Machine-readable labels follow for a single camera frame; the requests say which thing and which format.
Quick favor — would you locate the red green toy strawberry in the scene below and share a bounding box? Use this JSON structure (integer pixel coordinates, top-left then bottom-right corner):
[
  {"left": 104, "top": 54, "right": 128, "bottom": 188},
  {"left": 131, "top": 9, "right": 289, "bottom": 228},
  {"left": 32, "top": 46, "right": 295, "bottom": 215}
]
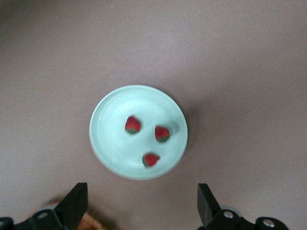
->
[
  {"left": 142, "top": 152, "right": 161, "bottom": 168},
  {"left": 124, "top": 115, "right": 142, "bottom": 135},
  {"left": 154, "top": 125, "right": 171, "bottom": 143}
]

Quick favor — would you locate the pale green round plate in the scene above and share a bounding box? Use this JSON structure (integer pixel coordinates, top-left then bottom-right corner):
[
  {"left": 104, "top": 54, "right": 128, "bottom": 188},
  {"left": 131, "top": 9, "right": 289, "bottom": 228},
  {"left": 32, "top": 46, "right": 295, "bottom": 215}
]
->
[{"left": 89, "top": 85, "right": 188, "bottom": 180}]

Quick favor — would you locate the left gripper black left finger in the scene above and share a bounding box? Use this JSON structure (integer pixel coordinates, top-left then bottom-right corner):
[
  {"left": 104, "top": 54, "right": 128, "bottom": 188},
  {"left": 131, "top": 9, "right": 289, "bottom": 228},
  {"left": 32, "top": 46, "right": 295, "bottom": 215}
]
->
[{"left": 0, "top": 182, "right": 89, "bottom": 230}]

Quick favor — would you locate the brown wicker basket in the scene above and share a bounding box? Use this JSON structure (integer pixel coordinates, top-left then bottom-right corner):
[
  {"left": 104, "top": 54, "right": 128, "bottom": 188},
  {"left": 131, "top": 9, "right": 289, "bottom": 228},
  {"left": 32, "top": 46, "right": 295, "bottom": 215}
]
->
[{"left": 45, "top": 197, "right": 116, "bottom": 230}]

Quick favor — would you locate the brown table cover sheet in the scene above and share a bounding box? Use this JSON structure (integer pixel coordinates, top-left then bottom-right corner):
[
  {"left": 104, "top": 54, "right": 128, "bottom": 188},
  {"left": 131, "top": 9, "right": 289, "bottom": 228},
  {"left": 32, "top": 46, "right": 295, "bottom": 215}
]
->
[{"left": 0, "top": 0, "right": 307, "bottom": 230}]

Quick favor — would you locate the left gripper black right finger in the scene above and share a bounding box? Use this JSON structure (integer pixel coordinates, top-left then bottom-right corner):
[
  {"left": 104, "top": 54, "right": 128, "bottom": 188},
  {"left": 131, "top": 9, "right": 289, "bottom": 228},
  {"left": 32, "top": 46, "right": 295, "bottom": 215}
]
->
[{"left": 197, "top": 183, "right": 288, "bottom": 230}]

